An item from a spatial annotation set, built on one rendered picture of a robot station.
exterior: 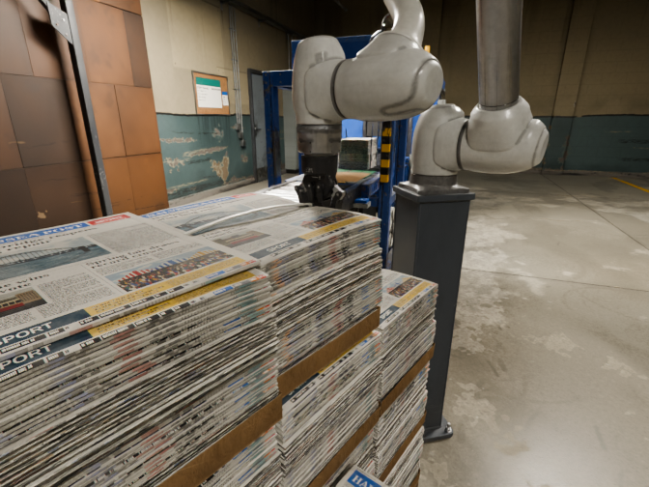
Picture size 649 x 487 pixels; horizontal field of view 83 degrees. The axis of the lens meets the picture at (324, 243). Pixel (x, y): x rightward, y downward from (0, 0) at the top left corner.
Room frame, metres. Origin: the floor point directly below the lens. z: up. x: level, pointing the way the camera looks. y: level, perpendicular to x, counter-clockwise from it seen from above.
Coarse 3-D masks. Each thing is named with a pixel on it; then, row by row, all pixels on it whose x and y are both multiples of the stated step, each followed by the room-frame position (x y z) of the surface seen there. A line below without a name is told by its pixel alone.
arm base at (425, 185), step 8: (416, 176) 1.22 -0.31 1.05; (424, 176) 1.20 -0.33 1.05; (432, 176) 1.19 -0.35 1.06; (440, 176) 1.18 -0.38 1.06; (448, 176) 1.19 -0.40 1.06; (456, 176) 1.21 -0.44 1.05; (400, 184) 1.30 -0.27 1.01; (408, 184) 1.26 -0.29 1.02; (416, 184) 1.21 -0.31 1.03; (424, 184) 1.19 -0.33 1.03; (432, 184) 1.18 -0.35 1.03; (440, 184) 1.18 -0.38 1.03; (448, 184) 1.19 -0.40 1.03; (456, 184) 1.21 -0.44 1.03; (416, 192) 1.18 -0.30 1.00; (424, 192) 1.15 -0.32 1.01; (432, 192) 1.16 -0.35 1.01; (440, 192) 1.17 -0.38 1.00; (448, 192) 1.18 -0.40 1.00; (456, 192) 1.18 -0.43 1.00; (464, 192) 1.19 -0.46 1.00
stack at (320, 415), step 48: (384, 288) 0.83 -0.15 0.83; (432, 288) 0.83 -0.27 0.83; (384, 336) 0.65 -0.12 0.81; (432, 336) 0.84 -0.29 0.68; (336, 384) 0.52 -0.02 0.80; (384, 384) 0.65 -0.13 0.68; (288, 432) 0.42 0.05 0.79; (336, 432) 0.52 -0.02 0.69; (384, 432) 0.67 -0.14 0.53; (240, 480) 0.35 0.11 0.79; (288, 480) 0.42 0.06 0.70; (336, 480) 0.53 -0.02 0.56; (384, 480) 0.68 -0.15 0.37
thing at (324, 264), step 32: (256, 224) 0.60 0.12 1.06; (288, 224) 0.60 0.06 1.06; (320, 224) 0.59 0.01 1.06; (352, 224) 0.59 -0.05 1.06; (256, 256) 0.45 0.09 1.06; (288, 256) 0.46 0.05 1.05; (320, 256) 0.51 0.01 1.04; (352, 256) 0.57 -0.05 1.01; (288, 288) 0.46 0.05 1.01; (320, 288) 0.50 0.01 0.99; (352, 288) 0.57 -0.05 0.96; (288, 320) 0.45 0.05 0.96; (320, 320) 0.50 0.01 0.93; (352, 320) 0.56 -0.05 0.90; (288, 352) 0.45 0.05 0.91
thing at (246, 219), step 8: (280, 208) 0.73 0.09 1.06; (288, 208) 0.73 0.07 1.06; (296, 208) 0.74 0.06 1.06; (304, 208) 0.73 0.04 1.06; (240, 216) 0.66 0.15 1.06; (248, 216) 0.66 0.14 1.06; (256, 216) 0.66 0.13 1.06; (264, 216) 0.66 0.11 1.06; (272, 216) 0.66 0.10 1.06; (216, 224) 0.60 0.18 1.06; (224, 224) 0.60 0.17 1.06; (232, 224) 0.60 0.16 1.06; (240, 224) 0.60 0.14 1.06; (200, 232) 0.56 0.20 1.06; (208, 232) 0.56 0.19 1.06; (216, 232) 0.55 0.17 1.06
